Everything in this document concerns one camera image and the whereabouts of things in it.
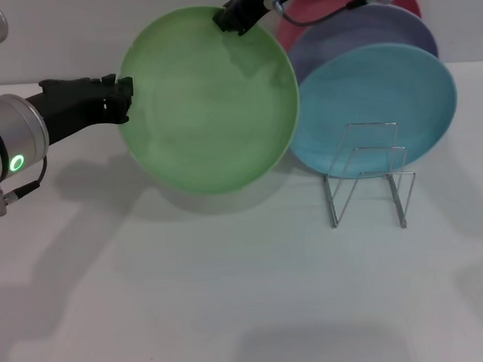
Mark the blue round plate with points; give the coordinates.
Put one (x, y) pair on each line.
(374, 89)

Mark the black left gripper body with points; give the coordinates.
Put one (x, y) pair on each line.
(71, 102)

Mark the pink round plate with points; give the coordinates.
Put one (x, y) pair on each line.
(294, 24)

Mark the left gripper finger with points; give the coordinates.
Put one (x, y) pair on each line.
(119, 88)
(118, 110)

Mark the green round plate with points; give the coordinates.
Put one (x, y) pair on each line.
(210, 118)

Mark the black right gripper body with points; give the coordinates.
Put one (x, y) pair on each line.
(252, 0)

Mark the purple round plate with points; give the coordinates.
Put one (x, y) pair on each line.
(359, 31)

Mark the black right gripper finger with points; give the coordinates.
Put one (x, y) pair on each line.
(235, 21)

